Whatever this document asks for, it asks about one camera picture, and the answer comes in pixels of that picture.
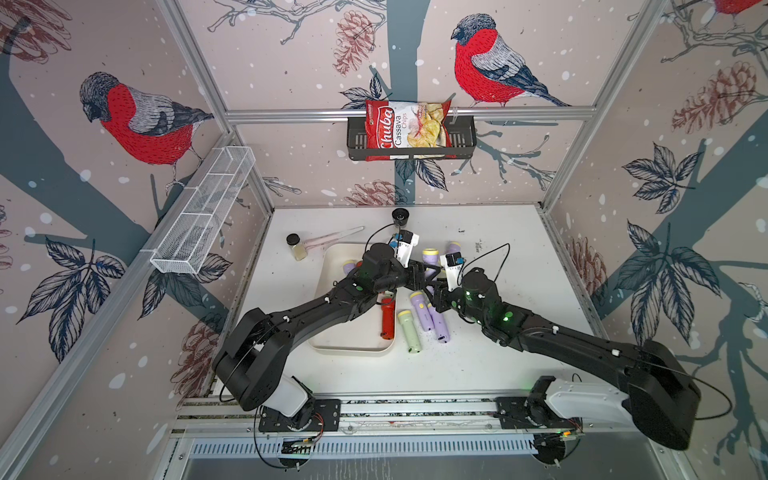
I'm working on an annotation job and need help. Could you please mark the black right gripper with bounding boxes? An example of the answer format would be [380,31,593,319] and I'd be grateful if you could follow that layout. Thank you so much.
[422,278,488,331]

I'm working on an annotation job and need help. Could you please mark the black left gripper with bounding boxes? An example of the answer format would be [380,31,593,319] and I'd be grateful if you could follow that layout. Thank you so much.
[373,258,441,296]

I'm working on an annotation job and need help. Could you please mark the red flashlight back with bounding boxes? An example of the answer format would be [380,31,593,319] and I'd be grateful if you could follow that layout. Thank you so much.
[380,297,395,340]

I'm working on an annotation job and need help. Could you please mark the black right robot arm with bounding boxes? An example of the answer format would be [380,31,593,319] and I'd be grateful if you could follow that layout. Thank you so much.
[425,268,702,451]

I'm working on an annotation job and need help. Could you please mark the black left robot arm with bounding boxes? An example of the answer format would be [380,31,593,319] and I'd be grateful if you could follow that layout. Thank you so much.
[212,243,442,412]

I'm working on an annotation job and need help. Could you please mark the cream plastic storage tray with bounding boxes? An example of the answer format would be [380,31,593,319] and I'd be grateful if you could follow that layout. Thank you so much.
[309,243,394,357]

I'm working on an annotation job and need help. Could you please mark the green flashlight front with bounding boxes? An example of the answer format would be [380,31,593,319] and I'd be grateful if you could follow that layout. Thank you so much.
[397,310,422,354]

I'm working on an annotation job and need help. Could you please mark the large spice jar black lid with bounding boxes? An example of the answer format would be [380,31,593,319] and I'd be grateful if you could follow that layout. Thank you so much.
[391,208,410,228]

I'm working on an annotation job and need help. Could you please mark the small spice jar black lid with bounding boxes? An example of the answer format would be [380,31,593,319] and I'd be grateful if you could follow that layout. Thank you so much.
[286,233,308,261]

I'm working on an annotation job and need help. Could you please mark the red cassava chips bag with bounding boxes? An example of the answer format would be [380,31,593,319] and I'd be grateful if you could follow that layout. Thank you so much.
[365,100,451,150]

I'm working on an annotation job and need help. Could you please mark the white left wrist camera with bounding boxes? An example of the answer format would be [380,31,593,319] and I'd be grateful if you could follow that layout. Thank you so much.
[390,230,419,267]

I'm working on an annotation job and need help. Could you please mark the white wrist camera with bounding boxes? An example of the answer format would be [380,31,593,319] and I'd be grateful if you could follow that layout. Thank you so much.
[440,251,465,291]
[390,230,419,267]

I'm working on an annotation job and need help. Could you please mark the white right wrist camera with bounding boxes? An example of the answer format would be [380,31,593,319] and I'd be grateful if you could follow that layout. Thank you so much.
[440,251,465,291]

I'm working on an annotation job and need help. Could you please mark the pink handled metal tongs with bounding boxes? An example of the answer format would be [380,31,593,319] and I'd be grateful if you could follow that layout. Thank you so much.
[304,226,365,250]

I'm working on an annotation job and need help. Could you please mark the black wall basket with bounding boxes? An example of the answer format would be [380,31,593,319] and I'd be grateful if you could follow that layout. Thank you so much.
[347,116,477,161]

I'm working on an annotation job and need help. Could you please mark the white wire mesh shelf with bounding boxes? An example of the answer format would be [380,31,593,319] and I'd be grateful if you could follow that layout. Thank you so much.
[150,146,255,275]

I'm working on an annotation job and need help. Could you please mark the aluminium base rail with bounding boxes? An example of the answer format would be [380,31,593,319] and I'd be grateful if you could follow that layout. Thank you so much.
[170,392,586,463]

